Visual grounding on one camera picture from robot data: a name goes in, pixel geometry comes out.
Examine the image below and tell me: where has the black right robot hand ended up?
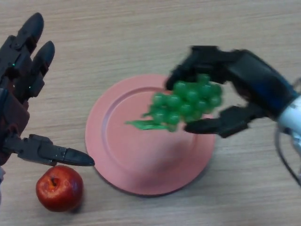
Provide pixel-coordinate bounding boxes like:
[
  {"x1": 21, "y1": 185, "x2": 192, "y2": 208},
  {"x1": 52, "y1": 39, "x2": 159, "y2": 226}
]
[{"x1": 166, "y1": 45, "x2": 301, "y2": 139}]

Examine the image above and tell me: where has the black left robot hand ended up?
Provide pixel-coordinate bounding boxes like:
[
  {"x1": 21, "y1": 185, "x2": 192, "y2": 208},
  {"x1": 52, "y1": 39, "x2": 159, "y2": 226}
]
[{"x1": 0, "y1": 12, "x2": 95, "y2": 167}]

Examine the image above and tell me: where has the green grape bunch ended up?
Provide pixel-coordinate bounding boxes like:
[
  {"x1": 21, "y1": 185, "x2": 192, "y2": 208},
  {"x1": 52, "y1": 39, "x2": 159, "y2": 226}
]
[{"x1": 124, "y1": 73, "x2": 223, "y2": 133}]

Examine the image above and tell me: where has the pink round plate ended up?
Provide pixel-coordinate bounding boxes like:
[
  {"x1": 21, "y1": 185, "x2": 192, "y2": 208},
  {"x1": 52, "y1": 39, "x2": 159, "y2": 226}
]
[{"x1": 85, "y1": 74, "x2": 216, "y2": 196}]

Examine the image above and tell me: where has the red apple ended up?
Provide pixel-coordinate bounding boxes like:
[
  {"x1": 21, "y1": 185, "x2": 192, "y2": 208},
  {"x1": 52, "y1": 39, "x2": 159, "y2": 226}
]
[{"x1": 35, "y1": 165, "x2": 84, "y2": 206}]

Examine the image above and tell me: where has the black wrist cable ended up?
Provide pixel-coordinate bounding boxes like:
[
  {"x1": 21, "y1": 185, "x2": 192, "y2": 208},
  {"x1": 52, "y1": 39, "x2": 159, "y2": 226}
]
[{"x1": 274, "y1": 127, "x2": 301, "y2": 188}]

